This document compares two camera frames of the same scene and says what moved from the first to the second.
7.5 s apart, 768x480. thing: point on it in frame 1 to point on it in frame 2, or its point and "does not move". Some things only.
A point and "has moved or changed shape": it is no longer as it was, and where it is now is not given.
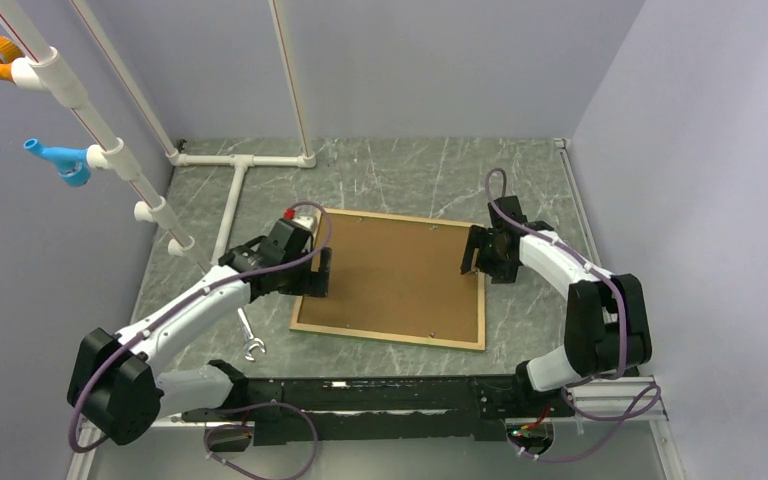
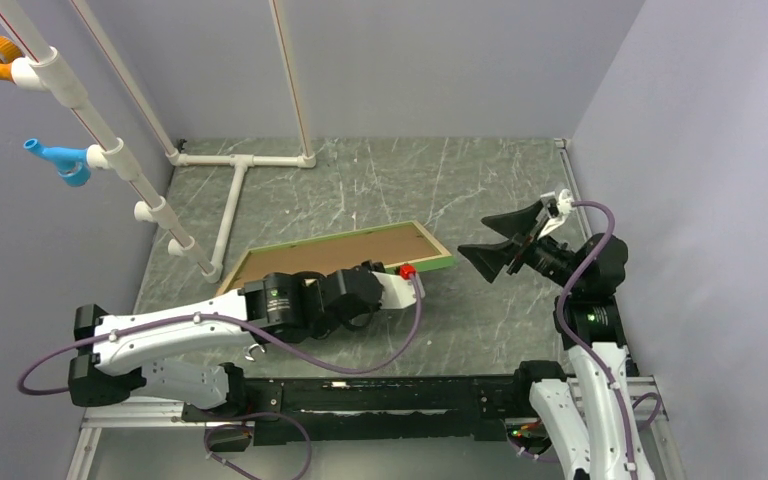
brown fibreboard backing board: [394, 276] has moved or changed shape
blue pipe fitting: [71, 163] does not move
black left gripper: [313, 281] to [375, 266]
